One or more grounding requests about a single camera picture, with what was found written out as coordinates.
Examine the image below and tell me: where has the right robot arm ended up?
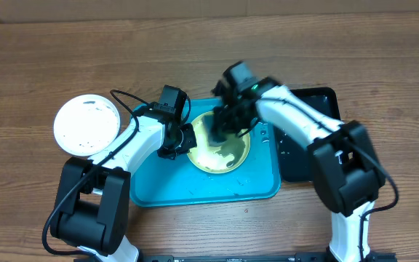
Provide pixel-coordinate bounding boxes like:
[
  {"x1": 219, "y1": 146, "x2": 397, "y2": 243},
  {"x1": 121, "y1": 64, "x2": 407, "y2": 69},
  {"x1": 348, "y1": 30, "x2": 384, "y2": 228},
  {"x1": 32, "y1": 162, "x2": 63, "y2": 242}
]
[{"x1": 208, "y1": 78, "x2": 386, "y2": 261}]

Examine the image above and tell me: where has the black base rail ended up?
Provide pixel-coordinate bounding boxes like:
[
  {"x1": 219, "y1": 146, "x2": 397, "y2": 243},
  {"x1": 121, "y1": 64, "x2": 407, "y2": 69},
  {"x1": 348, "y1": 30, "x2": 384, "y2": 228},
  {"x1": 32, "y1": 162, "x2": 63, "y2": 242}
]
[{"x1": 137, "y1": 251, "x2": 336, "y2": 262}]

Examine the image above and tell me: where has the teal plastic tray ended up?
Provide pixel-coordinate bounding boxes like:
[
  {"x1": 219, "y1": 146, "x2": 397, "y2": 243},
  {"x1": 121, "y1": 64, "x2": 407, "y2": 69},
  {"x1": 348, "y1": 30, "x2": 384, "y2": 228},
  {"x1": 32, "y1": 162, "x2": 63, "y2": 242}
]
[{"x1": 128, "y1": 96, "x2": 282, "y2": 208}]

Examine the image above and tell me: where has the dark green sponge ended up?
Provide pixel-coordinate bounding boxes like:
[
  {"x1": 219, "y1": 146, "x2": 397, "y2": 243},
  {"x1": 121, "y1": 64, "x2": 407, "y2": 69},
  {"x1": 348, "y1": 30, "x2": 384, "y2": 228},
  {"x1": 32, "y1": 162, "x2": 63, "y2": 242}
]
[{"x1": 204, "y1": 116, "x2": 230, "y2": 147}]

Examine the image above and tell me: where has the white plate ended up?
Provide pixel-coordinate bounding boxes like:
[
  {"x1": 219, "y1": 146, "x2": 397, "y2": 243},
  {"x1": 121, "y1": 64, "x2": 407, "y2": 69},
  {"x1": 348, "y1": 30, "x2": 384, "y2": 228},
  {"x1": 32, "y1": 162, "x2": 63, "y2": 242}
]
[{"x1": 53, "y1": 94, "x2": 121, "y2": 156}]

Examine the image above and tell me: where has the black plastic tray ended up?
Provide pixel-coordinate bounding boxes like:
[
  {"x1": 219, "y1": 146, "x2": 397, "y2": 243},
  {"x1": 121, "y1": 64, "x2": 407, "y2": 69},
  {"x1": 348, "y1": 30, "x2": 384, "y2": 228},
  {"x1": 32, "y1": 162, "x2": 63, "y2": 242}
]
[{"x1": 274, "y1": 87, "x2": 340, "y2": 183}]

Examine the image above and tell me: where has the yellow plate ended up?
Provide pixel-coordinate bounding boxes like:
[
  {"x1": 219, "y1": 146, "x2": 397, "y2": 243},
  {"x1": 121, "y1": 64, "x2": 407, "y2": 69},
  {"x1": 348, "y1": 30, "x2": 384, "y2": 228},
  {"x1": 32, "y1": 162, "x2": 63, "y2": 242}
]
[{"x1": 187, "y1": 111, "x2": 251, "y2": 174}]

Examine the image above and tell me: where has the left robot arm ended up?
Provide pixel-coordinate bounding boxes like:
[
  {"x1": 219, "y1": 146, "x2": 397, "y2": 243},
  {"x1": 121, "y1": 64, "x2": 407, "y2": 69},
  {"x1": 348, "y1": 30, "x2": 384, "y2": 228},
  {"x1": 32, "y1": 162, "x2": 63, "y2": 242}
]
[{"x1": 41, "y1": 102, "x2": 196, "y2": 261}]

